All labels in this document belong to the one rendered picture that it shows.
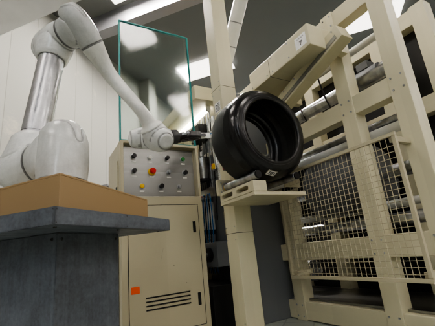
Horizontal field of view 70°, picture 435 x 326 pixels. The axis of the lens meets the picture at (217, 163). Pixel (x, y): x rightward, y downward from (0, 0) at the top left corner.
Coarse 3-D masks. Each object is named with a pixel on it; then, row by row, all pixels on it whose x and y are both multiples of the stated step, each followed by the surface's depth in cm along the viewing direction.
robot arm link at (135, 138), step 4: (140, 128) 148; (132, 132) 146; (136, 132) 146; (140, 132) 146; (128, 136) 148; (132, 136) 145; (136, 136) 145; (140, 136) 145; (128, 140) 149; (132, 140) 145; (136, 140) 145; (140, 140) 146; (132, 144) 146; (136, 144) 146; (140, 144) 147; (144, 144) 144; (140, 148) 149; (144, 148) 148; (148, 148) 145
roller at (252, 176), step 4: (252, 172) 168; (256, 172) 166; (260, 172) 167; (244, 176) 175; (248, 176) 171; (252, 176) 167; (256, 176) 165; (260, 176) 166; (236, 180) 181; (240, 180) 177; (244, 180) 174; (248, 180) 172; (228, 184) 189; (232, 184) 184; (236, 184) 181; (240, 184) 179; (224, 188) 193; (228, 188) 190
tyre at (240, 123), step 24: (240, 96) 179; (264, 96) 184; (216, 120) 186; (240, 120) 170; (264, 120) 213; (288, 120) 202; (216, 144) 181; (240, 144) 167; (288, 144) 205; (240, 168) 174; (264, 168) 170; (288, 168) 177
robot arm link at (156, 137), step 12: (84, 48) 130; (96, 48) 131; (96, 60) 133; (108, 60) 135; (108, 72) 136; (120, 84) 135; (120, 96) 136; (132, 96) 134; (132, 108) 134; (144, 108) 134; (144, 120) 133; (156, 120) 136; (144, 132) 134; (156, 132) 132; (168, 132) 133; (156, 144) 132; (168, 144) 133
